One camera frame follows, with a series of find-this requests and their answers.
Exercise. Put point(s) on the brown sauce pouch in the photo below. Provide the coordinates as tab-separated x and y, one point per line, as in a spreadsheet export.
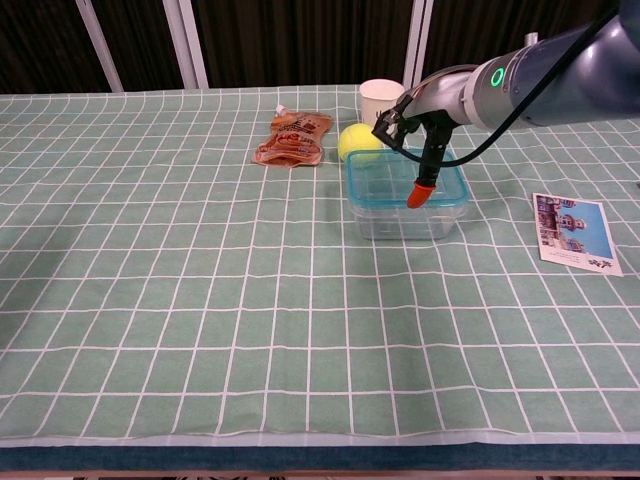
292	140

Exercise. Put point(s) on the white paper cup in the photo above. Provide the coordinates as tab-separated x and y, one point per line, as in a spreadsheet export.
372	97

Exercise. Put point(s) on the blue container lid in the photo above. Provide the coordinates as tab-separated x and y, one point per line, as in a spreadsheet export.
380	185

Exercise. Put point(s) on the yellow tennis ball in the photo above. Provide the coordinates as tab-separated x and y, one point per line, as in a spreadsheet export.
355	140

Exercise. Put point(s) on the wide upright white frame post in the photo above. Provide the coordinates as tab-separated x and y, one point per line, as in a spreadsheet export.
417	45

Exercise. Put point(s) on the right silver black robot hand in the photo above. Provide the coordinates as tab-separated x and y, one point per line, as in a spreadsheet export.
442	95

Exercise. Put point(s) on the wide slanted white frame post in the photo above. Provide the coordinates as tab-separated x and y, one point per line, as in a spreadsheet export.
187	45

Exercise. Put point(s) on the green checked tablecloth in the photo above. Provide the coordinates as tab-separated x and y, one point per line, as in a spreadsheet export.
200	300

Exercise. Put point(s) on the dark teal table edge strip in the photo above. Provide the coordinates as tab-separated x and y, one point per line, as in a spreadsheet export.
300	458

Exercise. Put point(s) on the postcard with building photo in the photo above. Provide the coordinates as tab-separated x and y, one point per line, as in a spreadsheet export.
580	235

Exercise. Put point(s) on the dark pleated curtain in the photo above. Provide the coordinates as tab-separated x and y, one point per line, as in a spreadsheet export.
300	40

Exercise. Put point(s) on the thin white frame post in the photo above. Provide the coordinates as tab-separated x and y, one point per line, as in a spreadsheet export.
100	47

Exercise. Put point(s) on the clear plastic container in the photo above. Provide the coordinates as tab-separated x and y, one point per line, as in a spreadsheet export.
400	225

